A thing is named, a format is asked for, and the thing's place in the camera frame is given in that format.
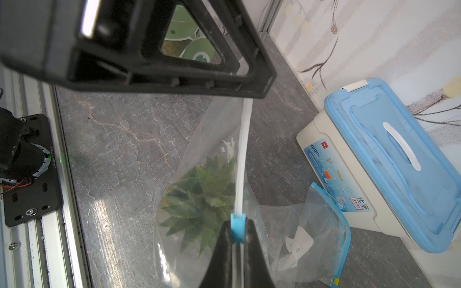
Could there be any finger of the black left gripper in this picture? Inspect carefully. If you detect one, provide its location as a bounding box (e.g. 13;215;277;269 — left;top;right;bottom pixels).
1;1;276;99

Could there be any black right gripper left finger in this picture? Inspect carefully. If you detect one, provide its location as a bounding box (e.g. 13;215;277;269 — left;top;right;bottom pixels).
199;221;233;288

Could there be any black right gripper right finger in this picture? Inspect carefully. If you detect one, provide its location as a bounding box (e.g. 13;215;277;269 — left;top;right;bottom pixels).
244;218;276;288

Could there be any blue-zip clear plastic bag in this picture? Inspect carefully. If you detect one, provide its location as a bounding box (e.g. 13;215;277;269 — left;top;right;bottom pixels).
260;183;351;288

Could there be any white-zip bag with pineapple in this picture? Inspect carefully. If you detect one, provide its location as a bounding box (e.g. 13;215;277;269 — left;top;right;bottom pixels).
154;97;268;288

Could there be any green-zip bag with pineapple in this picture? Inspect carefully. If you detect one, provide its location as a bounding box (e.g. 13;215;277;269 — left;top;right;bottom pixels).
161;5;222;64

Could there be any blue-lidded white storage box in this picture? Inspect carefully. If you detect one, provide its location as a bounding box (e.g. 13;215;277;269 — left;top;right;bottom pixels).
297;78;461;253

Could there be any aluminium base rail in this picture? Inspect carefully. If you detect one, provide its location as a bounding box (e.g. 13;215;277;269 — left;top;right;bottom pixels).
1;67;92;288

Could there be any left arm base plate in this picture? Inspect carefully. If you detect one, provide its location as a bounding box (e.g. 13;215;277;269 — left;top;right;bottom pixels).
1;109;62;227

